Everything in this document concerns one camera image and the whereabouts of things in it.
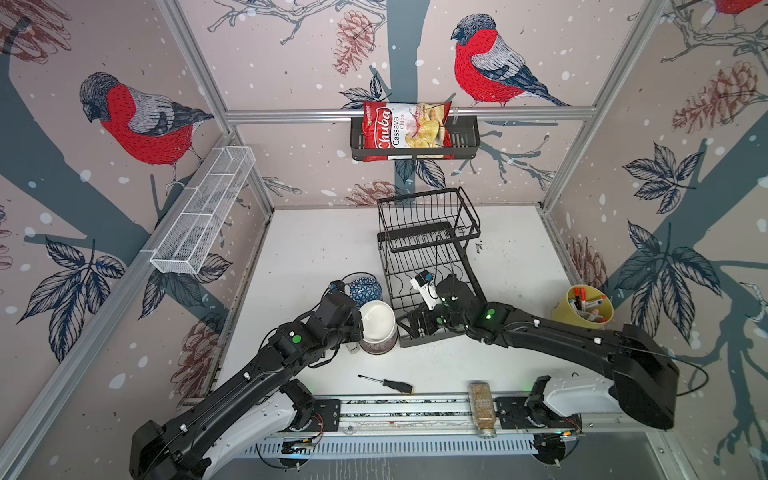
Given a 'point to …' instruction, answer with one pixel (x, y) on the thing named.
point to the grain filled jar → (483, 408)
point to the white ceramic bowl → (380, 327)
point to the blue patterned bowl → (363, 289)
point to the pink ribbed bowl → (379, 348)
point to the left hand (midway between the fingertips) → (363, 321)
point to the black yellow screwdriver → (400, 387)
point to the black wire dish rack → (425, 231)
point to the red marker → (582, 292)
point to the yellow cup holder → (597, 313)
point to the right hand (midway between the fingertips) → (405, 319)
